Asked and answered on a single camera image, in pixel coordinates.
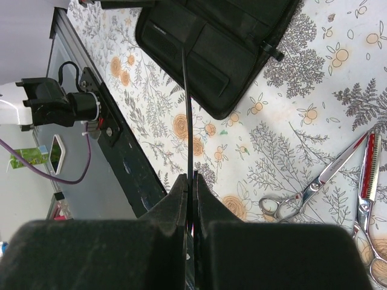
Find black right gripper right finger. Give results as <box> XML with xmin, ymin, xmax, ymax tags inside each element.
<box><xmin>193</xmin><ymin>173</ymin><xmax>371</xmax><ymax>289</ymax></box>

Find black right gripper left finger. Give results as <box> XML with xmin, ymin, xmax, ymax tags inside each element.
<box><xmin>1</xmin><ymin>175</ymin><xmax>187</xmax><ymax>289</ymax></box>

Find black wide tooth comb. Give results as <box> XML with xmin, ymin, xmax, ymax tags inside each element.
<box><xmin>181</xmin><ymin>47</ymin><xmax>194</xmax><ymax>233</ymax></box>

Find black zippered tool case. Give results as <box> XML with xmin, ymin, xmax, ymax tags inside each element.
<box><xmin>135</xmin><ymin>0</ymin><xmax>299</xmax><ymax>120</ymax></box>

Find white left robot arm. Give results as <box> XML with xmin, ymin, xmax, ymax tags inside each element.
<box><xmin>1</xmin><ymin>61</ymin><xmax>101</xmax><ymax>130</ymax></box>

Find silver straight scissors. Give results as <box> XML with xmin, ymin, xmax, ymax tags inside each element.
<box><xmin>258</xmin><ymin>132</ymin><xmax>369</xmax><ymax>222</ymax></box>

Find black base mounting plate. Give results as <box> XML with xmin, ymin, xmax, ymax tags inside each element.
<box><xmin>80</xmin><ymin>67</ymin><xmax>167</xmax><ymax>218</ymax></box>

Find white framed phone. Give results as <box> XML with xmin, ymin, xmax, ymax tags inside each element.
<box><xmin>50</xmin><ymin>134</ymin><xmax>66</xmax><ymax>175</ymax></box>

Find green circuit board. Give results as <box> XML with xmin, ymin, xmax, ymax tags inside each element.
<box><xmin>10</xmin><ymin>146</ymin><xmax>49</xmax><ymax>169</ymax></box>

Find silver thinning scissors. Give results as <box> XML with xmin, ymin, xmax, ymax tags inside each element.
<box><xmin>352</xmin><ymin>133</ymin><xmax>386</xmax><ymax>288</ymax></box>

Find floral patterned table mat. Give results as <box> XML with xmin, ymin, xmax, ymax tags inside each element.
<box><xmin>67</xmin><ymin>1</ymin><xmax>386</xmax><ymax>222</ymax></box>

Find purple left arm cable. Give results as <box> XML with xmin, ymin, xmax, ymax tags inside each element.
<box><xmin>0</xmin><ymin>129</ymin><xmax>93</xmax><ymax>185</ymax></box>

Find aluminium frame rail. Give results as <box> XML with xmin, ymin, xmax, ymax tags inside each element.
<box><xmin>46</xmin><ymin>7</ymin><xmax>103</xmax><ymax>83</ymax></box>

